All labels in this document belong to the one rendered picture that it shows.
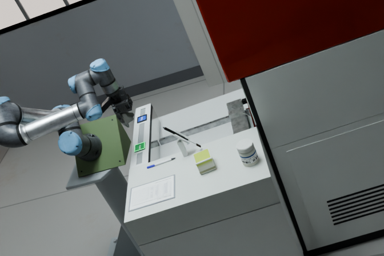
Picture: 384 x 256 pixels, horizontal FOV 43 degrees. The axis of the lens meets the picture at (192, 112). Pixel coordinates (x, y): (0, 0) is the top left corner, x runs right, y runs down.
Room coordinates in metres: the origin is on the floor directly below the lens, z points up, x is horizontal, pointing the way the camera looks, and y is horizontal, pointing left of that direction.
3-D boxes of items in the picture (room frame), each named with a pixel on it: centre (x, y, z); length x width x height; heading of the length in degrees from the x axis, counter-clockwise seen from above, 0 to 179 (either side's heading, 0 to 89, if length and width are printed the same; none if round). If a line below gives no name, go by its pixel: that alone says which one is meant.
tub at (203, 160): (1.65, 0.04, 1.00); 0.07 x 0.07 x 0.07; 87
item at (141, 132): (2.15, 0.28, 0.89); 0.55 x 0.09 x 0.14; 170
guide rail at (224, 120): (2.15, -0.02, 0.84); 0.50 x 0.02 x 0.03; 80
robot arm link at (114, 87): (2.02, 0.29, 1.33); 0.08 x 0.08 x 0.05
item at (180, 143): (1.80, 0.09, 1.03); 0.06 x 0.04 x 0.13; 80
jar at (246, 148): (1.56, -0.14, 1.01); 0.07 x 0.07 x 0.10
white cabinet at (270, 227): (1.96, 0.06, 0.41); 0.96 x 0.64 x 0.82; 170
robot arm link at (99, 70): (2.02, 0.30, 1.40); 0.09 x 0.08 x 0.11; 89
